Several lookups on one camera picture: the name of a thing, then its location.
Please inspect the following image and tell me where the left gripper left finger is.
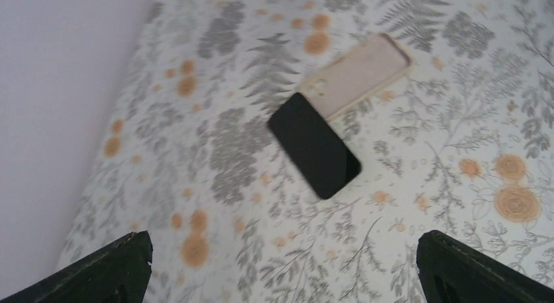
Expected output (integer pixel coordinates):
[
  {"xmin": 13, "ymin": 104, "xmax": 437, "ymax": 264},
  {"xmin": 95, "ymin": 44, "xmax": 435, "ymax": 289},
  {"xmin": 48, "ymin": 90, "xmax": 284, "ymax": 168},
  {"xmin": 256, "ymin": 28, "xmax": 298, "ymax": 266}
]
[{"xmin": 1, "ymin": 231, "xmax": 153, "ymax": 302}]

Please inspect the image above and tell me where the beige phone case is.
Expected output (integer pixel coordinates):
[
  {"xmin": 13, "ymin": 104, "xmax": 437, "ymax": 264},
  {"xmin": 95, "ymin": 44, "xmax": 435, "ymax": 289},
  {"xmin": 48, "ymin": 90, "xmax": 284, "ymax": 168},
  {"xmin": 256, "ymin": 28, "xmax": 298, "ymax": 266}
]
[{"xmin": 297, "ymin": 32, "xmax": 414, "ymax": 121}]

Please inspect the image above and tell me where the black smartphone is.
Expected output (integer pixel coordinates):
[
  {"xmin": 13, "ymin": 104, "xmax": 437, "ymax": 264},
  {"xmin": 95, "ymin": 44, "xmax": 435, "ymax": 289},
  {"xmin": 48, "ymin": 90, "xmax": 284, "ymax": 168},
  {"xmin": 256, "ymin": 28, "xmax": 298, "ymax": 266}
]
[{"xmin": 267, "ymin": 92, "xmax": 362, "ymax": 200}]

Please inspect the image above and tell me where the floral patterned table mat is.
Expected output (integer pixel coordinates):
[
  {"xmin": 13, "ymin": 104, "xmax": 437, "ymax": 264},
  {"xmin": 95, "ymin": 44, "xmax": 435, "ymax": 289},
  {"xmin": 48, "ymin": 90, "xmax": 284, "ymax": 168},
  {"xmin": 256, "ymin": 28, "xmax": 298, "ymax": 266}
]
[{"xmin": 54, "ymin": 0, "xmax": 554, "ymax": 303}]

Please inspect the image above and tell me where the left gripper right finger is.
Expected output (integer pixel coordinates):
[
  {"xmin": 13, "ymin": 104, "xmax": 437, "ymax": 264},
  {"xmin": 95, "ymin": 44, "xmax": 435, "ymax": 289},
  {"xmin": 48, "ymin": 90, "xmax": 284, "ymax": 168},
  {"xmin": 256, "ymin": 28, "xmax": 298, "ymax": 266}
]
[{"xmin": 416, "ymin": 230, "xmax": 553, "ymax": 302}]

